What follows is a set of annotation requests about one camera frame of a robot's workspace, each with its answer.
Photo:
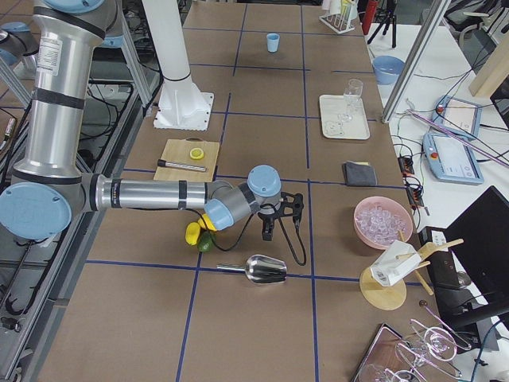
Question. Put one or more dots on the yellow lemon lower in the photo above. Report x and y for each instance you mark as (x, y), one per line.
(192, 233)

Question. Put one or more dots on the wooden cutting board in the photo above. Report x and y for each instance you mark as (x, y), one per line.
(177, 150)

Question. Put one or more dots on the steel ice scoop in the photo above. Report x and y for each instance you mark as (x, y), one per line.
(260, 269)

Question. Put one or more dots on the green lime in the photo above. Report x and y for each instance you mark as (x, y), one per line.
(206, 242)

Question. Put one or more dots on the lemon half slice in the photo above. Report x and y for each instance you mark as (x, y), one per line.
(196, 153)

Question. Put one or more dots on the glass rack with glasses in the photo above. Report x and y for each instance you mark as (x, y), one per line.
(426, 354)

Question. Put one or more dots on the blue teach pendant near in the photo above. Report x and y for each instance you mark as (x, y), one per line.
(450, 160)

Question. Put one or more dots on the yellow lemon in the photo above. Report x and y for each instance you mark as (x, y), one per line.
(192, 233)
(205, 223)

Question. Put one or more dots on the black monitor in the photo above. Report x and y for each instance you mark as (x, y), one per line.
(483, 226)

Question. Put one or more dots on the blue teach pendant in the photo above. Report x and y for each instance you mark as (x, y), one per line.
(460, 116)
(450, 160)

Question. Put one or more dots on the black tripod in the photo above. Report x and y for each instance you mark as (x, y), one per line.
(387, 19)

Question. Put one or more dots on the red cylinder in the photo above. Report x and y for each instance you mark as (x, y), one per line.
(369, 15)

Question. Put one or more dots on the light blue plastic cup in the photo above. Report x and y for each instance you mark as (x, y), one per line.
(272, 42)

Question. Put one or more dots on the grey folded cloth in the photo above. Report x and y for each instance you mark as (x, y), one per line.
(359, 174)

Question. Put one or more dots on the yellow lemon upper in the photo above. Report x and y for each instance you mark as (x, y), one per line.
(205, 223)

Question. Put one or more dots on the pink bowl with ice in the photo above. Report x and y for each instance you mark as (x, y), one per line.
(379, 221)

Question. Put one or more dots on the white carton on stand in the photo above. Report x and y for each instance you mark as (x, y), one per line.
(395, 263)

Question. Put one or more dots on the cream bear tray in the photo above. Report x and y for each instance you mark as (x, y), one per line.
(338, 123)

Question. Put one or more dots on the blue teach pendant far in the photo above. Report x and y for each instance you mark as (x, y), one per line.
(460, 116)

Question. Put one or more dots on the blue basin bowl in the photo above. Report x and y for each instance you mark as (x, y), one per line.
(387, 69)

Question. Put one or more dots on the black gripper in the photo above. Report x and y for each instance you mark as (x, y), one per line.
(266, 218)

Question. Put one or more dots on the aluminium frame post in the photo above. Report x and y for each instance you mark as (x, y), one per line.
(425, 34)

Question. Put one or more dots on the clear wine glass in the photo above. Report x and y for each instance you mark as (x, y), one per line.
(352, 96)

